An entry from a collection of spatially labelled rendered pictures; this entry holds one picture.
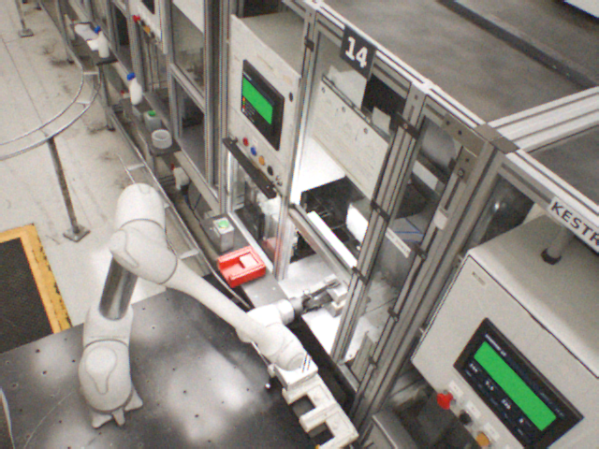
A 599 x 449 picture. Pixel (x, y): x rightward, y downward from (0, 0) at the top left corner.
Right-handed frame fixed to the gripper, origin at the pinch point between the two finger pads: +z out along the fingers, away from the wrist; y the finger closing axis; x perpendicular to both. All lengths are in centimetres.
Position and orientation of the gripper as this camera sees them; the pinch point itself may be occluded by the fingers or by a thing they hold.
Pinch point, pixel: (333, 289)
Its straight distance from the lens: 199.1
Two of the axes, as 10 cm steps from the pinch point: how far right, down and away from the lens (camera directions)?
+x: -5.3, -6.5, 5.5
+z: 8.4, -3.1, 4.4
